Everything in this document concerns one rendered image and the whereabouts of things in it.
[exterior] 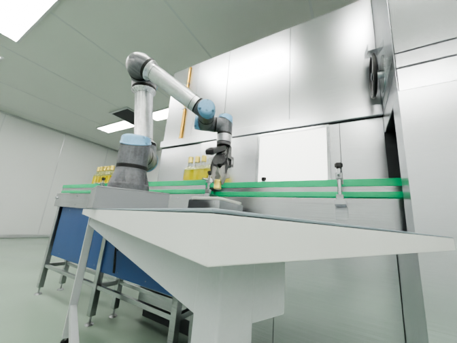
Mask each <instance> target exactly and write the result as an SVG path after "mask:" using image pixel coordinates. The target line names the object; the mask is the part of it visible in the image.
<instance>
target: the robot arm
mask: <svg viewBox="0 0 457 343"><path fill-rule="evenodd" d="M126 69H127V71H128V73H129V75H130V77H131V90H132V92H133V94H134V95H135V117H134V134H130V133H127V134H123V135H122V137H121V140H120V146H119V150H118V158H117V161H116V168H115V171H114V173H113V174H112V177H111V178H110V179H109V182H108V183H107V186H111V187H117V188H124V189H135V190H142V191H149V184H148V177H147V172H150V171H152V170H153V169H155V168H156V166H157V165H158V157H157V155H156V143H155V142H154V141H153V97H154V96H155V95H156V90H157V88H158V87H159V88H161V89H162V90H163V91H165V92H166V93H167V94H169V95H170V96H172V97H173V98H174V99H175V100H177V101H178V102H180V103H181V104H182V105H184V106H185V107H186V108H188V109H189V110H190V111H191V112H193V113H194V114H196V116H195V118H194V128H195V129H196V130H200V131H211V132H217V141H216V142H217V144H216V145H217V146H216V147H210V148H208V149H206V150H205V154H209V155H214V154H215V156H214V158H213V160H212V162H211V166H210V169H211V177H212V180H213V183H214V180H216V179H219V178H220V174H219V173H218V171H219V168H220V171H221V172H222V173H221V180H220V181H221V183H222V185H223V184H224V182H225V180H226V179H227V178H230V174H229V173H228V168H231V167H233V164H232V165H231V163H232V160H233V162H234V157H232V156H231V151H232V147H231V140H232V129H233V117H232V116H231V115H230V114H227V113H224V114H220V115H219V117H214V115H215V113H216V109H215V105H214V103H213V101H211V100H210V99H202V98H201V97H200V96H198V95H197V94H196V93H194V92H193V91H192V90H190V89H189V88H188V87H187V86H185V85H184V84H182V83H181V82H180V81H178V80H177V79H175V78H174V77H173V76H172V75H170V74H169V73H167V72H166V71H165V70H164V69H162V68H161V67H159V66H158V63H157V62H156V61H155V60H154V59H153V58H151V57H150V56H148V55H146V54H144V53H142V52H133V53H131V54H130V55H129V56H128V57H127V59H126ZM216 166H217V167H216Z"/></svg>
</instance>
